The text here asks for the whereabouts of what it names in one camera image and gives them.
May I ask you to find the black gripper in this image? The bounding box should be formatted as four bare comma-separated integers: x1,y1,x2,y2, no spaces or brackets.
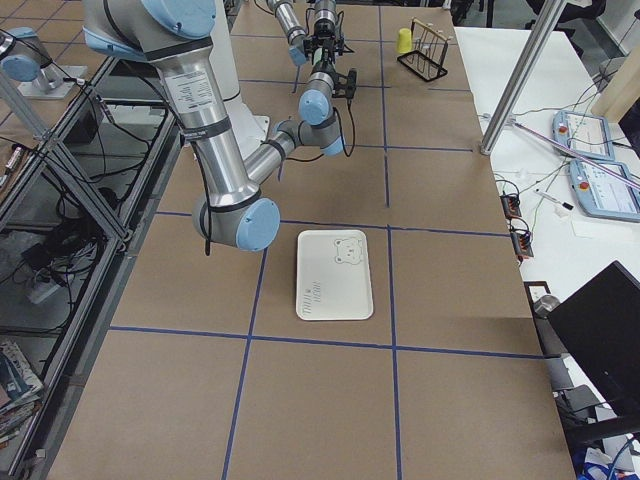
312,61,335,76
303,35,345,56

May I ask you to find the pale green cup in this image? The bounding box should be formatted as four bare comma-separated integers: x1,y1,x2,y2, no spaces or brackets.
312,48,324,65

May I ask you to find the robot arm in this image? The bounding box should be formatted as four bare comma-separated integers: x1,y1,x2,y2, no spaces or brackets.
83,1,357,251
266,1,345,66

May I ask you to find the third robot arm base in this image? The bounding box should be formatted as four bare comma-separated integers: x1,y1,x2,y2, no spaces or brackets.
1,27,72,100

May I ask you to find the yellow plastic cup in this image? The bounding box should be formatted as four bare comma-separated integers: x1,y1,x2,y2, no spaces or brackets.
396,27,413,56

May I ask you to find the white bear print tray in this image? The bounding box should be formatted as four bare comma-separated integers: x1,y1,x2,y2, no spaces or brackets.
295,229,374,321

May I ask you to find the metal cup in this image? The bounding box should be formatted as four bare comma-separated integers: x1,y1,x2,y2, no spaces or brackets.
533,294,561,319

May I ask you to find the reacher grabber stick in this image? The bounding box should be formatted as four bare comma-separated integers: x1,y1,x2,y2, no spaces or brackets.
512,122,639,190

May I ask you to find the upper teach pendant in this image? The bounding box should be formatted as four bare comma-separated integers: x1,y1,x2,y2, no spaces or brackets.
552,110,615,161

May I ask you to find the teach pendant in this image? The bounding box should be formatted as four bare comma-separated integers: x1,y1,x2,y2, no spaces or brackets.
552,110,615,161
569,159,639,223

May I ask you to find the black marker pen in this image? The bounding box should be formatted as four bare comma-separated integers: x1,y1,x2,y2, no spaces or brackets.
534,189,574,211

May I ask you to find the lower teach pendant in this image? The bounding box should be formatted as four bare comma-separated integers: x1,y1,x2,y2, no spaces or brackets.
569,159,639,223

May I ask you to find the black monitor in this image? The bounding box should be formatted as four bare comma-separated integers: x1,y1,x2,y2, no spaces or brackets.
548,261,639,416

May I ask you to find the stack of books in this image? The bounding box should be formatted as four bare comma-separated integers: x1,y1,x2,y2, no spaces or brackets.
1,338,44,448

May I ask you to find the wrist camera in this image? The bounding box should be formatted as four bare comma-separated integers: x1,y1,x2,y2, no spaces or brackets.
332,68,358,102

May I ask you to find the black wire cup rack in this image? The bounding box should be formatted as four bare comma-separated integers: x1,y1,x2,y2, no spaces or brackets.
397,17,451,82

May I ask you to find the aluminium frame post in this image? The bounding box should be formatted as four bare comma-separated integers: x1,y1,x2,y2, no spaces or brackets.
480,0,567,155

